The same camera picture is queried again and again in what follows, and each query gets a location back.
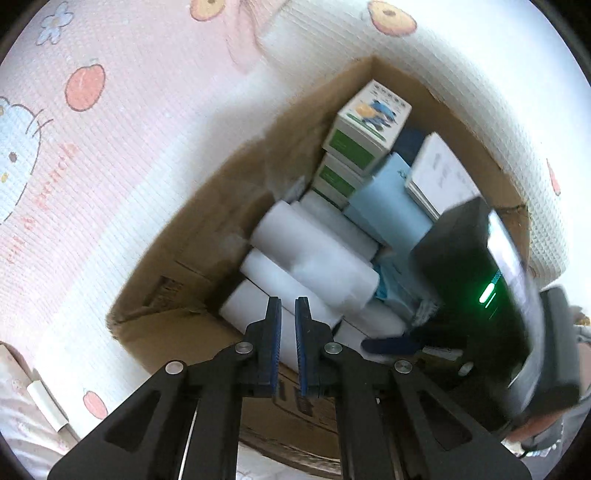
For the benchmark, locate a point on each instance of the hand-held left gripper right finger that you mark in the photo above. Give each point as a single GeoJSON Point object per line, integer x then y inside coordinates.
{"type": "Point", "coordinates": [302, 341]}

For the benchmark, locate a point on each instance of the white paper tube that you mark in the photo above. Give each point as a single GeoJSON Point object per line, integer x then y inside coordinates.
{"type": "Point", "coordinates": [249, 307]}
{"type": "Point", "coordinates": [46, 404]}
{"type": "Point", "coordinates": [318, 237]}
{"type": "Point", "coordinates": [369, 323]}
{"type": "Point", "coordinates": [314, 277]}

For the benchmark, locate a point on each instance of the light blue box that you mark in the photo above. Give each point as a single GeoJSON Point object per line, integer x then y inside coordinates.
{"type": "Point", "coordinates": [388, 203]}

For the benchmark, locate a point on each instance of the green white cartoon print box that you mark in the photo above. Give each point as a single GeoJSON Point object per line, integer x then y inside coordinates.
{"type": "Point", "coordinates": [364, 124]}

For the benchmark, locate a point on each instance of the white printed flat box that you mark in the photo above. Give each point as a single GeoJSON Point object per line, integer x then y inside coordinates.
{"type": "Point", "coordinates": [443, 170]}

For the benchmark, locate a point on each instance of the green white small box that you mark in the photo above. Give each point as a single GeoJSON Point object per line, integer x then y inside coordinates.
{"type": "Point", "coordinates": [337, 180]}

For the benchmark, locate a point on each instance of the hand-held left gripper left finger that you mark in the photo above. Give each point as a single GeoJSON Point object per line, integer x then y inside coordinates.
{"type": "Point", "coordinates": [274, 341]}

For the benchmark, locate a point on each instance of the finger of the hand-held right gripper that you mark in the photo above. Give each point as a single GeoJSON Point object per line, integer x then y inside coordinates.
{"type": "Point", "coordinates": [392, 345]}

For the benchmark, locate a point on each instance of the blue face mask pack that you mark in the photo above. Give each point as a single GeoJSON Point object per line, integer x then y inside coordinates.
{"type": "Point", "coordinates": [401, 286]}

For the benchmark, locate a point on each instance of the pink cartoon printed blanket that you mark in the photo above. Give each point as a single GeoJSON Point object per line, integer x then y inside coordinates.
{"type": "Point", "coordinates": [138, 152]}

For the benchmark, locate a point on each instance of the cardboard box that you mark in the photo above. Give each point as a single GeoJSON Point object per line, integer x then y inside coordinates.
{"type": "Point", "coordinates": [194, 240]}

